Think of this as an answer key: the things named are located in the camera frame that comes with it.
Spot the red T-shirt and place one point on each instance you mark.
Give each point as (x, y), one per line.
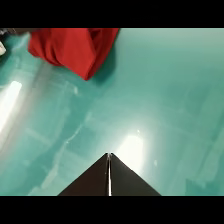
(75, 48)

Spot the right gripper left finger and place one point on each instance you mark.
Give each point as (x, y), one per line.
(95, 181)

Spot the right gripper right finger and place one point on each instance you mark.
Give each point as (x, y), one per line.
(126, 181)

